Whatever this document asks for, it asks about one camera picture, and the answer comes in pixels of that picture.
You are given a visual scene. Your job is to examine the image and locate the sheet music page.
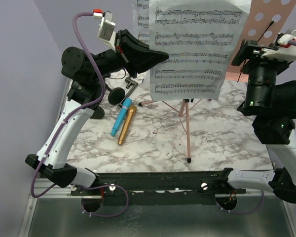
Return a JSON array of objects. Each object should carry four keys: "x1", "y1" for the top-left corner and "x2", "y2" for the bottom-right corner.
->
[
  {"x1": 132, "y1": 0, "x2": 149, "y2": 44},
  {"x1": 149, "y1": 0, "x2": 251, "y2": 101}
]

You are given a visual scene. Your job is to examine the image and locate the pink perforated music stand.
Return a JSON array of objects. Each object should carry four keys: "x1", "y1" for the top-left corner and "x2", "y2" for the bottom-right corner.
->
[{"x1": 138, "y1": 0, "x2": 296, "y2": 163}]

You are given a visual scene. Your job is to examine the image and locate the black mic clip stand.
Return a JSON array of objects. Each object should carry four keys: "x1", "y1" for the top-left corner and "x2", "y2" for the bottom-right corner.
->
[{"x1": 90, "y1": 106, "x2": 105, "y2": 119}]

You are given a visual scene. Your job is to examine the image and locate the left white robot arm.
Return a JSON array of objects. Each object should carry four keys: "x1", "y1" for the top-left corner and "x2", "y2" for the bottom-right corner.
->
[{"x1": 25, "y1": 30, "x2": 169, "y2": 188}]

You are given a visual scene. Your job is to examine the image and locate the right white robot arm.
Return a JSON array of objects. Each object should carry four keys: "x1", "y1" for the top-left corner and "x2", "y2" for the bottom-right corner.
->
[{"x1": 224, "y1": 39, "x2": 296, "y2": 203}]

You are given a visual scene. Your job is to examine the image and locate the dark metal drum key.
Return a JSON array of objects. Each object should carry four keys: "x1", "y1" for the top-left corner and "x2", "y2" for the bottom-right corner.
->
[{"x1": 123, "y1": 77, "x2": 138, "y2": 100}]

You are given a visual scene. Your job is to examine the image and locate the black round-base mic stand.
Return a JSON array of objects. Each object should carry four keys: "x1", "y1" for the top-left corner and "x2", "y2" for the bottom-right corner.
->
[{"x1": 106, "y1": 84, "x2": 125, "y2": 105}]

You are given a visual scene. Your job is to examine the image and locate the blue toy microphone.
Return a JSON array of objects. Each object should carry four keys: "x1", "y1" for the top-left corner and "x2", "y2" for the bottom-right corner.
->
[{"x1": 111, "y1": 98, "x2": 133, "y2": 136}]

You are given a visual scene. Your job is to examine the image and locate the gold toy microphone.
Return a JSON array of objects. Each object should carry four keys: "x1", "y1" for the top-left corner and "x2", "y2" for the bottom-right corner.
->
[{"x1": 118, "y1": 105, "x2": 137, "y2": 146}]

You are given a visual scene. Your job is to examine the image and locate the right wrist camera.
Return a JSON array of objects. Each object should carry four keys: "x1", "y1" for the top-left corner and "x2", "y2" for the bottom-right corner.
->
[{"x1": 261, "y1": 29, "x2": 296, "y2": 62}]

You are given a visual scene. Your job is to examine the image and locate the black mounting base rail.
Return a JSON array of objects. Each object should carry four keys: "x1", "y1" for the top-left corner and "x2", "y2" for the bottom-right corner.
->
[{"x1": 40, "y1": 170, "x2": 284, "y2": 207}]

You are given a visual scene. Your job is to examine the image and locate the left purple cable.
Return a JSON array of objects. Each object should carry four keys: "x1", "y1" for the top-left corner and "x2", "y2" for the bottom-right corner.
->
[{"x1": 31, "y1": 12, "x2": 130, "y2": 218}]

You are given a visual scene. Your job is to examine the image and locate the aluminium extrusion frame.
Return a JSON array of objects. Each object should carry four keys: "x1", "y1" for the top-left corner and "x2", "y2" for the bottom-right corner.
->
[{"x1": 20, "y1": 178, "x2": 296, "y2": 237}]

